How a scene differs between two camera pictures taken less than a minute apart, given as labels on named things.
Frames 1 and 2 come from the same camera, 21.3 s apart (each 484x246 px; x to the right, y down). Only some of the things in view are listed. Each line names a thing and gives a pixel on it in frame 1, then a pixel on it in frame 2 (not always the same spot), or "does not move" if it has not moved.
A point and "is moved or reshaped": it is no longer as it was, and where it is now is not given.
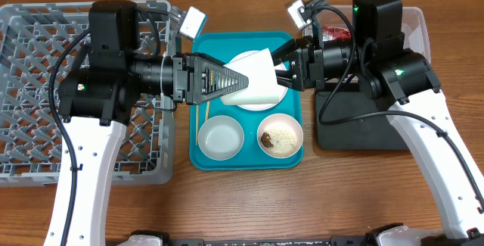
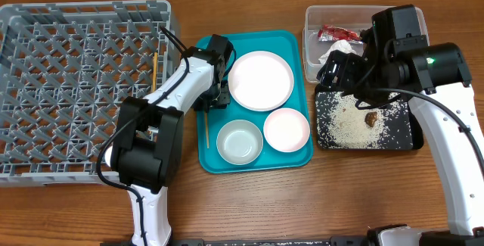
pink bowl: (280, 135) is moved or reshaped
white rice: (284, 141) → (341, 125)
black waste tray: (374, 132) does not move
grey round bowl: (221, 138) → (240, 141)
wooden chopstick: (197, 124) is moved or reshaped
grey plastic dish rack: (33, 150) does not move
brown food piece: (266, 141) → (370, 118)
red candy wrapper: (330, 32) does not move
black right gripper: (307, 66) → (349, 63)
